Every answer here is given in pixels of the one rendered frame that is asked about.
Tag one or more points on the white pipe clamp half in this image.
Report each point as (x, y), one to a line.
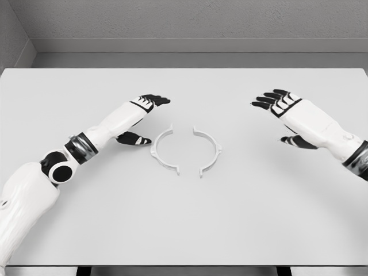
(211, 151)
(161, 151)

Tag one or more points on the white table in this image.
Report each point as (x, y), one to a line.
(184, 201)

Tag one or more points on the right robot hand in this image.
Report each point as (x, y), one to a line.
(304, 120)

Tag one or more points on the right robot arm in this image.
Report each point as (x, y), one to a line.
(345, 143)

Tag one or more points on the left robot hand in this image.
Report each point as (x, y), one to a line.
(126, 113)

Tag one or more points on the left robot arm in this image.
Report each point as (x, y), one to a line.
(43, 184)

